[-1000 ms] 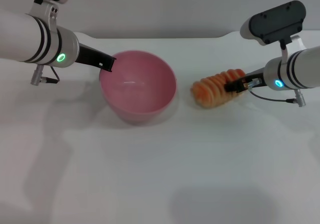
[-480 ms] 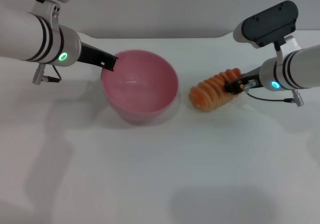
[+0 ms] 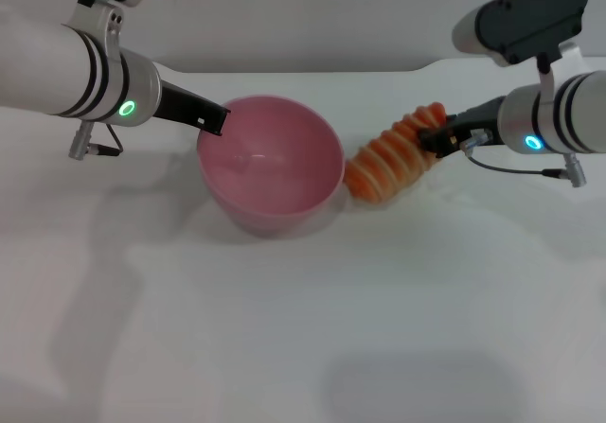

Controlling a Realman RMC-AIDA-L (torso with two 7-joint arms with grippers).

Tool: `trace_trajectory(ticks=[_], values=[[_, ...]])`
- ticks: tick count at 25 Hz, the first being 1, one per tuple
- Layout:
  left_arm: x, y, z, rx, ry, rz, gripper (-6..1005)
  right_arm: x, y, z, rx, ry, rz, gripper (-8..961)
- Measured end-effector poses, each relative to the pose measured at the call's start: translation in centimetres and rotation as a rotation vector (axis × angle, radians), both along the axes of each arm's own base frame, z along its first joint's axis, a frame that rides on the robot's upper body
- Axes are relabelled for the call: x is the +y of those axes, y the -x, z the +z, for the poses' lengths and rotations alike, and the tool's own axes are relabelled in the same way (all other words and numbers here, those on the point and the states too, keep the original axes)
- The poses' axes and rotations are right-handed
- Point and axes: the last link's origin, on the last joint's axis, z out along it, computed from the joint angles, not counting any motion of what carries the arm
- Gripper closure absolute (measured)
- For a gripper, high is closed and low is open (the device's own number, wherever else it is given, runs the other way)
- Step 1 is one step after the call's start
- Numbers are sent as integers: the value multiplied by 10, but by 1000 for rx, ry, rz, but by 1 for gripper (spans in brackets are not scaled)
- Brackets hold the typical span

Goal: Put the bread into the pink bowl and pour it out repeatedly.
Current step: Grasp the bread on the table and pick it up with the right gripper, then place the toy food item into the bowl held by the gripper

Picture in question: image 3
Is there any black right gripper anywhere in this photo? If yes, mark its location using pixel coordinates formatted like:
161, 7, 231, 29
418, 95, 507, 159

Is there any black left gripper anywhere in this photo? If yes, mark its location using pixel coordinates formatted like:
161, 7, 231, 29
158, 79, 232, 138

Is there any orange ridged bread loaf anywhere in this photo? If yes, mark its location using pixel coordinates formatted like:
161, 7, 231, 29
344, 102, 449, 205

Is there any pink plastic bowl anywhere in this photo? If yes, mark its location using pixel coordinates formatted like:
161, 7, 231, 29
196, 94, 347, 240

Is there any right arm cable with connector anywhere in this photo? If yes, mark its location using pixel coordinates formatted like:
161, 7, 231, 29
461, 128, 588, 188

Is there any arm cable with connector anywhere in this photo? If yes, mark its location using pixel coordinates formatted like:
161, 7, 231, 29
461, 128, 588, 188
68, 120, 124, 160

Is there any left arm cable with connector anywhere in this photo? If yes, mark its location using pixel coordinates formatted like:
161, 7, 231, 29
68, 120, 124, 160

